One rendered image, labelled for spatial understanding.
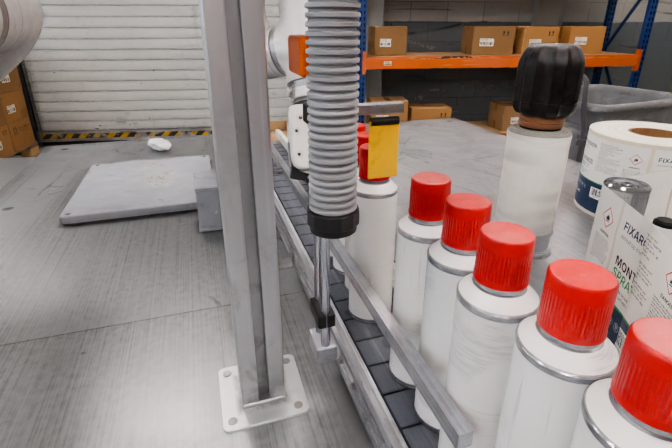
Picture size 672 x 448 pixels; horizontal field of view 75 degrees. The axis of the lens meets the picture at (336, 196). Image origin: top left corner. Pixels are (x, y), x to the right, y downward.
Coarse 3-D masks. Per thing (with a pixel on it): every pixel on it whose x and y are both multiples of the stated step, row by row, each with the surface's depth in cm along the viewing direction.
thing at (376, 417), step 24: (288, 240) 74; (312, 264) 63; (312, 288) 61; (336, 312) 53; (336, 336) 50; (336, 360) 51; (360, 360) 45; (360, 384) 43; (360, 408) 44; (384, 408) 40; (384, 432) 38
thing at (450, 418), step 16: (272, 144) 93; (288, 176) 74; (304, 192) 67; (304, 208) 64; (336, 240) 52; (336, 256) 50; (352, 272) 45; (368, 288) 43; (368, 304) 41; (384, 304) 40; (384, 320) 38; (400, 336) 36; (400, 352) 35; (416, 352) 34; (416, 368) 33; (416, 384) 33; (432, 384) 31; (432, 400) 31; (448, 400) 30; (448, 416) 29; (448, 432) 29; (464, 432) 28
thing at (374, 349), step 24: (288, 192) 89; (288, 216) 82; (312, 240) 70; (336, 288) 57; (360, 336) 48; (384, 336) 48; (384, 360) 45; (384, 384) 42; (408, 408) 39; (408, 432) 37; (432, 432) 37
